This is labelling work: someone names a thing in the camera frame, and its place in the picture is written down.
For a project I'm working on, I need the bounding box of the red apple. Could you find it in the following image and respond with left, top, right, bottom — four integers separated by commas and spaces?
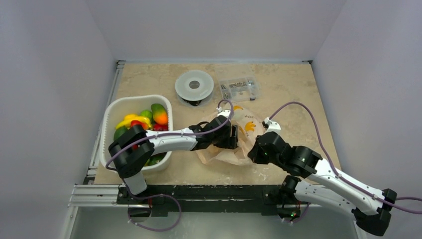
153, 123, 169, 131

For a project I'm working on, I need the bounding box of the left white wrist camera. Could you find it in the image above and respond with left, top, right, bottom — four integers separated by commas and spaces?
216, 107, 234, 122

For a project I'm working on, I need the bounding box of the yellow banana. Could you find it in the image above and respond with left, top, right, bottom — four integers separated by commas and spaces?
115, 114, 153, 129

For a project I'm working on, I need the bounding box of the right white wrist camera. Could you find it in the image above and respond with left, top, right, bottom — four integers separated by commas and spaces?
262, 118, 281, 134

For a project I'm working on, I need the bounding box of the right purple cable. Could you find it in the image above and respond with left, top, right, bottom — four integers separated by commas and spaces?
268, 101, 422, 215

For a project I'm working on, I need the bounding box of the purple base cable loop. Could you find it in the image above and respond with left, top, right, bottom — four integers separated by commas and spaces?
127, 192, 184, 232

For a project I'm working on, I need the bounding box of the white plastic basket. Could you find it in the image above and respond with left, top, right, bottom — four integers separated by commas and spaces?
98, 95, 174, 166

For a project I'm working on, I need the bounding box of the orange printed plastic bag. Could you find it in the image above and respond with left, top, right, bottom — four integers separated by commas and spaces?
197, 102, 265, 166

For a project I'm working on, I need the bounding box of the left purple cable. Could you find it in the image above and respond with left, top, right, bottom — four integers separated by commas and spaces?
105, 99, 235, 171

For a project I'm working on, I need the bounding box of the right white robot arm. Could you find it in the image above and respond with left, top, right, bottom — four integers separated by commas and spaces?
248, 132, 397, 237

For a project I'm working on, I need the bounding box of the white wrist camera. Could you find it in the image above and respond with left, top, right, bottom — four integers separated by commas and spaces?
262, 118, 281, 134
216, 107, 234, 122

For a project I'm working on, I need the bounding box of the red orange fake fruit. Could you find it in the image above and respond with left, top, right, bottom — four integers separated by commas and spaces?
130, 120, 149, 130

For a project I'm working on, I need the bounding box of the green orange mango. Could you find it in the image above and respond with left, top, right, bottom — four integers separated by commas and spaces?
151, 104, 168, 125

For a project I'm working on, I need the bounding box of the clear screw organizer box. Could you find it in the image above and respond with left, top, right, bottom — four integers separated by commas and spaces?
214, 63, 261, 102

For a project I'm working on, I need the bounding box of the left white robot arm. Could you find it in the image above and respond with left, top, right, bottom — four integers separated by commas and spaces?
108, 116, 238, 204

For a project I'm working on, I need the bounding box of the aluminium frame rail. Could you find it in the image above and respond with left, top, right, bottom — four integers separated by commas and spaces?
67, 60, 126, 209

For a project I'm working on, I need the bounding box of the grey filament spool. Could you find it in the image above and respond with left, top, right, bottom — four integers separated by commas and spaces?
175, 70, 214, 108

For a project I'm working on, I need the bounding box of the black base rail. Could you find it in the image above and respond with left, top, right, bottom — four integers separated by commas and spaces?
117, 175, 312, 219

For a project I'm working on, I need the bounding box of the small green lime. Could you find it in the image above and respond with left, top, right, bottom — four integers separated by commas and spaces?
140, 110, 153, 121

